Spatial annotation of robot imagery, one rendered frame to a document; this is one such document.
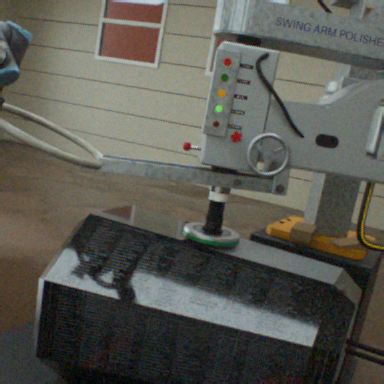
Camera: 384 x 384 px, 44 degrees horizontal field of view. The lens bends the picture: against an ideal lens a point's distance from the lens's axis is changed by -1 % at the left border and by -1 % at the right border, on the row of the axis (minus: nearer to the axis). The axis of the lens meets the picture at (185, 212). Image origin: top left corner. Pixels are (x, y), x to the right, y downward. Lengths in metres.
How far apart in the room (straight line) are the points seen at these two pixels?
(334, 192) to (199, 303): 1.09
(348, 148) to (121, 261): 0.91
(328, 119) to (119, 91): 7.57
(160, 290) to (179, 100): 7.02
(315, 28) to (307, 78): 6.26
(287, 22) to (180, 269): 0.92
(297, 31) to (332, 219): 1.11
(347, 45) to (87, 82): 8.03
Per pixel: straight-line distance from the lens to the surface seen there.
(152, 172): 1.71
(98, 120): 9.32
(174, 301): 1.66
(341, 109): 1.75
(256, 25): 1.68
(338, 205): 2.49
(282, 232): 2.40
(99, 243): 1.87
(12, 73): 1.50
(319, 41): 1.72
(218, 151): 1.66
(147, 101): 8.82
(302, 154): 1.72
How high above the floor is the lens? 1.28
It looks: 12 degrees down
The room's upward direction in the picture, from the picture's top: 10 degrees clockwise
